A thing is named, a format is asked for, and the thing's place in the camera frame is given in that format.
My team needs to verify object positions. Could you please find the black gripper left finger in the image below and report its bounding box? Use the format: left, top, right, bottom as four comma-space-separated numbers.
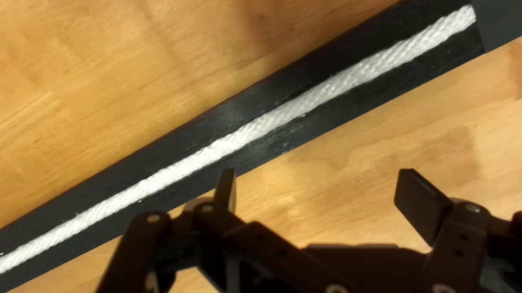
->
96, 168, 348, 293

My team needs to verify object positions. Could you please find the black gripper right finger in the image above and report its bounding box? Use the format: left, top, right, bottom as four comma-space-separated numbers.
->
394, 168, 522, 293

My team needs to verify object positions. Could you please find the long black slotted rail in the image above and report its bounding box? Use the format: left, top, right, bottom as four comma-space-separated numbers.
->
0, 0, 522, 293

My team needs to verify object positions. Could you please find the white braided rope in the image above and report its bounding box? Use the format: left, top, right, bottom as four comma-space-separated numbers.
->
0, 4, 477, 276

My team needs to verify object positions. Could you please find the black tape patch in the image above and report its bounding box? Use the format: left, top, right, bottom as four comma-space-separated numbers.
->
469, 0, 522, 54

